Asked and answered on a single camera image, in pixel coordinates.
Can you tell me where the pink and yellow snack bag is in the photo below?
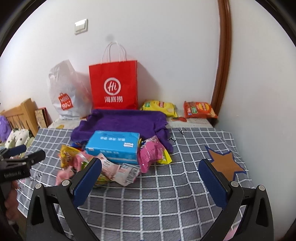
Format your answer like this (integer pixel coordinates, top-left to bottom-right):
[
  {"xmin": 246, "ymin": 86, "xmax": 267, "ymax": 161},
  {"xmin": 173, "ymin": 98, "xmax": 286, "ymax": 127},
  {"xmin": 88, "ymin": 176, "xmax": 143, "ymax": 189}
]
[{"xmin": 137, "ymin": 136, "xmax": 172, "ymax": 173}]

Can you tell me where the person's left hand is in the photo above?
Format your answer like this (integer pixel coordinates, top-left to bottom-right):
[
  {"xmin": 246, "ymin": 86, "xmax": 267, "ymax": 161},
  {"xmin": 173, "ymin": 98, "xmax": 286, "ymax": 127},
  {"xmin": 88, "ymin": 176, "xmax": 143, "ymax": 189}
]
[{"xmin": 4, "ymin": 181, "xmax": 19, "ymax": 221}]

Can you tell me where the yellow snack packet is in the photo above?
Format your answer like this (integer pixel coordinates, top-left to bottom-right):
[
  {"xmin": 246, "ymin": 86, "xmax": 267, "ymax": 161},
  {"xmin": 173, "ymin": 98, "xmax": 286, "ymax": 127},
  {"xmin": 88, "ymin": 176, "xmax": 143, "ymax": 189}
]
[{"xmin": 59, "ymin": 145, "xmax": 80, "ymax": 169}]

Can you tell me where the small patterned box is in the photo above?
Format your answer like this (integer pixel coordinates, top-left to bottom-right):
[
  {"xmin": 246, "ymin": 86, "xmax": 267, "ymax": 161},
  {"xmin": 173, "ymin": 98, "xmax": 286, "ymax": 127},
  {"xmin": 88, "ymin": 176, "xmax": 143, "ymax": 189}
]
[{"xmin": 34, "ymin": 108, "xmax": 52, "ymax": 128}]

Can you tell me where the wooden chair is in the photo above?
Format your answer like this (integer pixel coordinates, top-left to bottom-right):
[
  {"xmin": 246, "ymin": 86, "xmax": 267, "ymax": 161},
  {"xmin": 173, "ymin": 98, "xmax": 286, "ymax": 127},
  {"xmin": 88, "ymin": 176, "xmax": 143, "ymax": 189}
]
[{"xmin": 1, "ymin": 98, "xmax": 39, "ymax": 137}]

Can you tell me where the white plastic Miniso bag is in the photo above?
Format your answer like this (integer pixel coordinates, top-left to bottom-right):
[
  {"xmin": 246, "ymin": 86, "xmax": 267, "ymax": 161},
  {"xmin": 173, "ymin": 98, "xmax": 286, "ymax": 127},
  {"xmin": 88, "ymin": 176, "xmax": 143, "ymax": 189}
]
[{"xmin": 48, "ymin": 60, "xmax": 92, "ymax": 120}]

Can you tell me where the blue tissue pack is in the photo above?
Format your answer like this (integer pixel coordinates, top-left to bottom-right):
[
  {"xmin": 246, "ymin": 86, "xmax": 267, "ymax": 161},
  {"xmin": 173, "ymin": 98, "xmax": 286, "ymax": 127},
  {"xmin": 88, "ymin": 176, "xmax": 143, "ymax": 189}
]
[{"xmin": 85, "ymin": 131, "xmax": 140, "ymax": 165}]

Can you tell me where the pale pink snack packet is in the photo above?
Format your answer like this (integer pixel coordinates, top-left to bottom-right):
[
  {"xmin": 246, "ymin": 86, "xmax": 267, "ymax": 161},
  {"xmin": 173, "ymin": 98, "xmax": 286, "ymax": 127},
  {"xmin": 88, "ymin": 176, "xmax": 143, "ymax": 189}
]
[{"xmin": 74, "ymin": 152, "xmax": 140, "ymax": 186}]

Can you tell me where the grey checked bed sheet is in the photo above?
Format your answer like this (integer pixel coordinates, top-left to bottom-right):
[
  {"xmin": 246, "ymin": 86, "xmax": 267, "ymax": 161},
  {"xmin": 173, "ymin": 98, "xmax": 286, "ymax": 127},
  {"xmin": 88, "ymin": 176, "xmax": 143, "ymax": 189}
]
[{"xmin": 16, "ymin": 119, "xmax": 256, "ymax": 241}]

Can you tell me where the red paper shopping bag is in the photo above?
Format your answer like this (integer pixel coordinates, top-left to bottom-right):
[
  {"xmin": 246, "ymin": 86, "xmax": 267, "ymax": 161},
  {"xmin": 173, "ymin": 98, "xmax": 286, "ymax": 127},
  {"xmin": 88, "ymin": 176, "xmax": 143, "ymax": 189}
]
[{"xmin": 89, "ymin": 42, "xmax": 138, "ymax": 110}]

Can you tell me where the purple towel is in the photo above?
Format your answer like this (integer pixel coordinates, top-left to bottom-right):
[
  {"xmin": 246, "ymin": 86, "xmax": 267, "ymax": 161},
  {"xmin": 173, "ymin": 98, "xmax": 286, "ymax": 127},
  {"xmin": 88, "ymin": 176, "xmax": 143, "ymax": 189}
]
[{"xmin": 70, "ymin": 109, "xmax": 173, "ymax": 154}]

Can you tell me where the orange chips bag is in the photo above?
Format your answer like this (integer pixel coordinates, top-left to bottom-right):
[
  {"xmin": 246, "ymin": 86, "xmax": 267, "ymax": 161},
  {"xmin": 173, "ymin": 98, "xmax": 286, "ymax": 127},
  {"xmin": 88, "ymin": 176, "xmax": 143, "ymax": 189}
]
[{"xmin": 183, "ymin": 101, "xmax": 218, "ymax": 118}]

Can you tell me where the yellow chips bag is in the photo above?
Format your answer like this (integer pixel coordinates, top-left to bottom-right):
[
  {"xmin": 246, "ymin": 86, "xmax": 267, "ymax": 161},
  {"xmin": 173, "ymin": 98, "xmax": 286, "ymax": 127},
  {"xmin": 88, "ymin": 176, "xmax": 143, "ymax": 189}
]
[{"xmin": 140, "ymin": 100, "xmax": 178, "ymax": 118}]

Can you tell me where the white light switch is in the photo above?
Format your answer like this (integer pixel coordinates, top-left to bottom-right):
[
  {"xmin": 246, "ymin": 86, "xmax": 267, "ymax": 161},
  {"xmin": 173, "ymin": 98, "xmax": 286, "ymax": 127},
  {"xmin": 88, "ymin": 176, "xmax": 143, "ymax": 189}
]
[{"xmin": 74, "ymin": 19, "xmax": 88, "ymax": 35}]

